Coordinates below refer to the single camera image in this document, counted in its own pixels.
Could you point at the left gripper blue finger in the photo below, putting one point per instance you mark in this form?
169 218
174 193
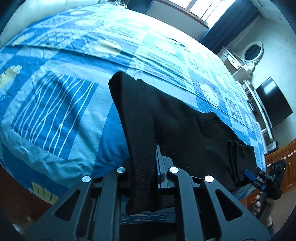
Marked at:
160 166

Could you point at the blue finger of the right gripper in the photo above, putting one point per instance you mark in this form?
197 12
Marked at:
249 176

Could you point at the black pants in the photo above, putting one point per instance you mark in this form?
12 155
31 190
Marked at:
199 143

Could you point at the wooden cabinet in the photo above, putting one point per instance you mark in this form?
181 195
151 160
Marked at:
282 163

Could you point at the white tv stand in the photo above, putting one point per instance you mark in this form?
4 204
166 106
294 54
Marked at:
263 121

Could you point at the black flat television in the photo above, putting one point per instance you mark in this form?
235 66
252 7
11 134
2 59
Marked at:
274 102

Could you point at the white dressing table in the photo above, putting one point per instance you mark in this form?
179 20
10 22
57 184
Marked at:
240 71

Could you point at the blue patterned bed sheet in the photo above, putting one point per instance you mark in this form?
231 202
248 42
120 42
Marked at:
58 120

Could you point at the white oval vanity mirror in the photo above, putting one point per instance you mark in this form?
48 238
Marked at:
252 53

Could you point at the right blue curtain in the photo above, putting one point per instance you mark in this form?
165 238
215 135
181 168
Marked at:
237 17

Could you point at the blue curtain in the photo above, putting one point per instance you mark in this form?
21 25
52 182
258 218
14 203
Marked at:
140 6
237 17

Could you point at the left blue curtain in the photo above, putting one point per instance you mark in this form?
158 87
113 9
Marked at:
140 6

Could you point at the white tufted leather headboard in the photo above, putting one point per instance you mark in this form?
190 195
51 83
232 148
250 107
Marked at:
17 15

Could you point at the window with white frame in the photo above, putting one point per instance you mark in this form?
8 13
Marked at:
208 12

